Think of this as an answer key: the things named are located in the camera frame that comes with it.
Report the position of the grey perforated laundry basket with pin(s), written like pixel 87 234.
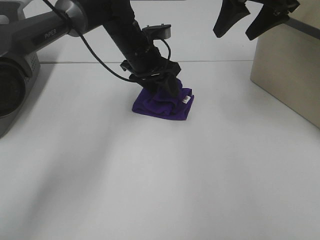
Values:
pixel 15 87

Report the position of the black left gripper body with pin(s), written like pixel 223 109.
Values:
pixel 151 70

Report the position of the beige storage bin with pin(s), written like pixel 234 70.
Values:
pixel 287 65

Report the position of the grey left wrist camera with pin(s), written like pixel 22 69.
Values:
pixel 158 32

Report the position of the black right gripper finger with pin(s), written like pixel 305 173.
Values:
pixel 230 13
pixel 267 19

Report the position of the purple towel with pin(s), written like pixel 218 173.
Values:
pixel 162 105

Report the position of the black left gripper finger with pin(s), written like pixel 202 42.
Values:
pixel 170 85
pixel 150 85

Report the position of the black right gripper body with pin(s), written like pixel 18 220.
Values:
pixel 280 6

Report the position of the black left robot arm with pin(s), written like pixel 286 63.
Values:
pixel 21 37

